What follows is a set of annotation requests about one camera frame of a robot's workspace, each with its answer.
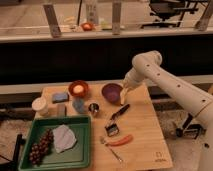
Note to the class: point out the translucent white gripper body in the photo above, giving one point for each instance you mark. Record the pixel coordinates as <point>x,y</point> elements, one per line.
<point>132,79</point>

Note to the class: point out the yellow banana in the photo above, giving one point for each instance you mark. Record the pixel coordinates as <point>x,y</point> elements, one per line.
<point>123,94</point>

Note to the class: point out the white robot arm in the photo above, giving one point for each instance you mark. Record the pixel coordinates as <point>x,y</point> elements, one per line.
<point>194,100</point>

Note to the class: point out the purple bowl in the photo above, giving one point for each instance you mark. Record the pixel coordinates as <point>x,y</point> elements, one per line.
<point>111,92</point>

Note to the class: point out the orange bowl with egg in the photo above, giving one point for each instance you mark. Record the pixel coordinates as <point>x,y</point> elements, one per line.
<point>78,88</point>

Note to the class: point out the small metal cup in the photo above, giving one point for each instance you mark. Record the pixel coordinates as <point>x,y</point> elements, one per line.
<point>94,108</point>

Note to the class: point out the wooden table board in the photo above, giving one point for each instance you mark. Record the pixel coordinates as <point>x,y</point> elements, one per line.
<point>148,149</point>

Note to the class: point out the blue cup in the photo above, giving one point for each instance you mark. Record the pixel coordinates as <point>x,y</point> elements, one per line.
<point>78,105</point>

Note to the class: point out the orange carrot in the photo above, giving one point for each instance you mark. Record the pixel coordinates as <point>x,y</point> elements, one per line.
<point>120,142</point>

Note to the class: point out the metal fork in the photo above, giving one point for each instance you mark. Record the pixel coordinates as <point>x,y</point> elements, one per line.
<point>103,141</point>

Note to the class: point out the orange object on shelf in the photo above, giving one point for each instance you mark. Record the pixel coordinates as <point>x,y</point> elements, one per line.
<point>87,26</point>

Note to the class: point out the black office chair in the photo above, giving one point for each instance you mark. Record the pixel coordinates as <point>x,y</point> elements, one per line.
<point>170,13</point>

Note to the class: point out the small wooden block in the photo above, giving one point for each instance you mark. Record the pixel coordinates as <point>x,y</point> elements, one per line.
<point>61,110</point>

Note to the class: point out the blue sponge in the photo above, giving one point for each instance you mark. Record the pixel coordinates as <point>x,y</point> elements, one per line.
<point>60,97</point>

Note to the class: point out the grey folded cloth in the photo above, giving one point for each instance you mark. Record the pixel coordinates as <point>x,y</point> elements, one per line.
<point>64,138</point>

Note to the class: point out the green plastic tray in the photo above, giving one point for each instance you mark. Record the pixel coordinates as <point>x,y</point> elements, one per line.
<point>75,158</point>

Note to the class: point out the bunch of dark grapes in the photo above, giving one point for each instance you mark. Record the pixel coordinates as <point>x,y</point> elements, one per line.
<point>42,148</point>

